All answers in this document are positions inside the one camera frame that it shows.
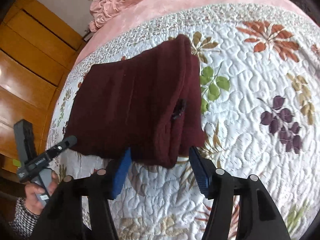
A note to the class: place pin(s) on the white floral quilt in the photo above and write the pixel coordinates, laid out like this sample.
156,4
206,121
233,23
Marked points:
259,77

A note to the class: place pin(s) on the wooden wardrobe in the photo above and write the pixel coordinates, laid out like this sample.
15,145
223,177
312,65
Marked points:
38,51

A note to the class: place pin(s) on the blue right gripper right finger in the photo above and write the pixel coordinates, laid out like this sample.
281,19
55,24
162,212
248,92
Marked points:
202,169

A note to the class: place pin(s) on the checkered left sleeve forearm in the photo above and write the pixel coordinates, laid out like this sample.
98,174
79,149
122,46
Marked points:
24,221

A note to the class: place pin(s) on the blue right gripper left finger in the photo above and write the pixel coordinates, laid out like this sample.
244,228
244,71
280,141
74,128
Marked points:
119,170

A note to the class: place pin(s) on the dark maroon pants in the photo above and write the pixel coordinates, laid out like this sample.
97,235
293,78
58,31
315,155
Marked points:
149,104

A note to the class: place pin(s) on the pink bed sheet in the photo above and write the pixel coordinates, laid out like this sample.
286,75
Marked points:
149,9

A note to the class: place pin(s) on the person's left hand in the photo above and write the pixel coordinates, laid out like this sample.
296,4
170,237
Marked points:
31,190

